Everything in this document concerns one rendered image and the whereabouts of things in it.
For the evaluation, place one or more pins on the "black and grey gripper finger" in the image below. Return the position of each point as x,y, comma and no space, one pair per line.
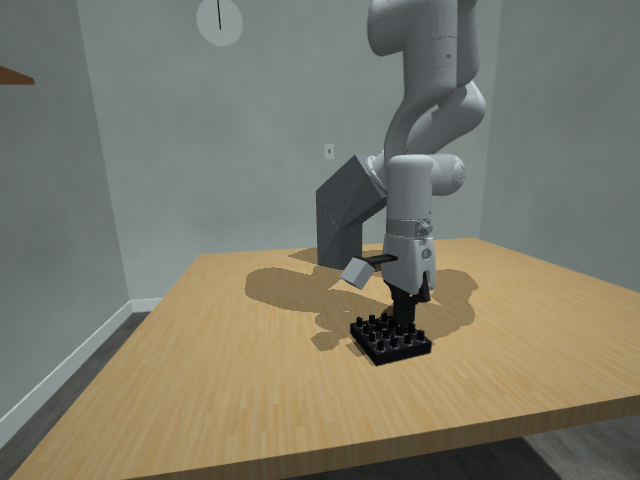
397,297
408,308

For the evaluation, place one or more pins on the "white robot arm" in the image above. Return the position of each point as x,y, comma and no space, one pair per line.
426,31

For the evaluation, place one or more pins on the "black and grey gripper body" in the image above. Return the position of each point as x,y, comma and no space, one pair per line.
415,255

